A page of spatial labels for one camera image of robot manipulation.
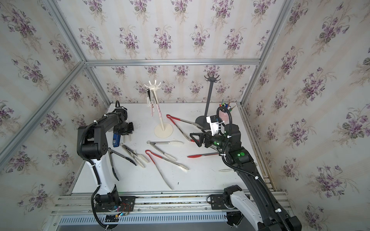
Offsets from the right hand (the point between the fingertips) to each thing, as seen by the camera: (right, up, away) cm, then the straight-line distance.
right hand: (200, 132), depth 71 cm
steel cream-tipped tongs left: (-37, -18, +18) cm, 45 cm away
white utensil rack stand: (-23, -2, +32) cm, 39 cm away
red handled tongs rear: (-2, +3, +34) cm, 34 cm away
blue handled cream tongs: (-47, -7, +31) cm, 57 cm away
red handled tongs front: (-31, -16, +21) cm, 41 cm away
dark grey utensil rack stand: (+6, +5, +37) cm, 38 cm away
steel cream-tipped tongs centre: (-16, -10, +25) cm, 31 cm away
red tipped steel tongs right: (0, -17, +18) cm, 24 cm away
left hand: (-47, -4, +31) cm, 56 cm away
